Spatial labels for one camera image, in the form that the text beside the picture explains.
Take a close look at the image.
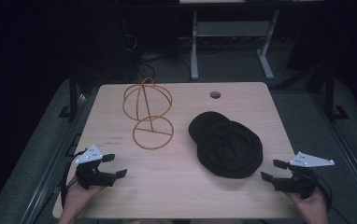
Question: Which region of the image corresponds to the black metal stand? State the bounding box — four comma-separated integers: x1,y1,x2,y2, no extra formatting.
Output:
318,63,350,123
58,66,87,120

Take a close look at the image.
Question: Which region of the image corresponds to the black cable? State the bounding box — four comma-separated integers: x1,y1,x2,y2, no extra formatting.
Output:
60,148,89,209
307,170,334,213

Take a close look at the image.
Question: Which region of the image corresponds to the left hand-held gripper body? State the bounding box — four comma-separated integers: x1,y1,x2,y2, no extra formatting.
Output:
74,143,118,190

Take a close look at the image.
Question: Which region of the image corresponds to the person's right hand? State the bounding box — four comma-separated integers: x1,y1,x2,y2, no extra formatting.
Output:
285,188,330,224

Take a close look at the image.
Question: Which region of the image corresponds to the white metal desk frame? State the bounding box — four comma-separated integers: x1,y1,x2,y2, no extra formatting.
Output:
190,8,281,81

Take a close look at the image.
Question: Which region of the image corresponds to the bundle of floor cables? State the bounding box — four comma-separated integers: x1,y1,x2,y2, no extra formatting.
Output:
121,15,193,82

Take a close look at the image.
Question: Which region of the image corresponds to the black cap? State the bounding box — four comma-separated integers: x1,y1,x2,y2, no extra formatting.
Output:
188,110,264,179

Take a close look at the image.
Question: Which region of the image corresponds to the person's left hand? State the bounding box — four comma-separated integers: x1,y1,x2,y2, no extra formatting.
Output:
64,175,106,218

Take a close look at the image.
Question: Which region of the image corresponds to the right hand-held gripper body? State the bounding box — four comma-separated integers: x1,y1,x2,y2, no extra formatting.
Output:
271,151,336,200

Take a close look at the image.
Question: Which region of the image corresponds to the gold wire hat stand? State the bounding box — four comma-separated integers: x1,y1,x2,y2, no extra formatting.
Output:
122,77,175,151

